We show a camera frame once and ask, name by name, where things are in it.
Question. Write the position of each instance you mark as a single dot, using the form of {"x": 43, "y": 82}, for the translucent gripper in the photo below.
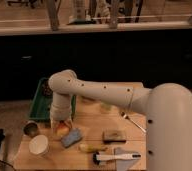
{"x": 55, "y": 123}

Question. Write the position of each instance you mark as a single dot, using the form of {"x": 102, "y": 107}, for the red yellow apple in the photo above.
{"x": 62, "y": 129}

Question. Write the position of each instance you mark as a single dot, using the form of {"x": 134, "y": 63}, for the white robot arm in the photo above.
{"x": 167, "y": 107}

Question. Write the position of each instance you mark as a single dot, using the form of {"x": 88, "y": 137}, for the green plastic bin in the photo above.
{"x": 40, "y": 106}

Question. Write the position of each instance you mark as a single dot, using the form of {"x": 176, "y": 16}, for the blue sponge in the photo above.
{"x": 73, "y": 137}

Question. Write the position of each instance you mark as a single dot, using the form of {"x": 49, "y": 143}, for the metal tin can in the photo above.
{"x": 31, "y": 129}

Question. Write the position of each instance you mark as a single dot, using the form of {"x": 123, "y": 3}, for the yellow banana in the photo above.
{"x": 91, "y": 148}

